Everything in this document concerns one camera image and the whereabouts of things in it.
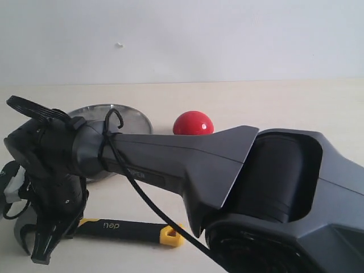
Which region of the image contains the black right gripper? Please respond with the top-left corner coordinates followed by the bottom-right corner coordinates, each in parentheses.
top-left (27, 173), bottom-right (88, 263)

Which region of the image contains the yellow black claw hammer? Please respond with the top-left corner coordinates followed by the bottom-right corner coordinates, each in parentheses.
top-left (13, 210), bottom-right (187, 255)

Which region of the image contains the round steel plate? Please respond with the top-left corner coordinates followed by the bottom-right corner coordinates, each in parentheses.
top-left (69, 104), bottom-right (153, 184)

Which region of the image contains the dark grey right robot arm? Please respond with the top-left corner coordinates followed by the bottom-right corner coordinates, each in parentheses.
top-left (4, 120), bottom-right (363, 272)

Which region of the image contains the red dome push button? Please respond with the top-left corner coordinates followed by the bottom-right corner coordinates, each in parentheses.
top-left (172, 110), bottom-right (214, 135)

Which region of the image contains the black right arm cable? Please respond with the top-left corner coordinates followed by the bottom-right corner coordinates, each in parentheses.
top-left (6, 96), bottom-right (237, 273)

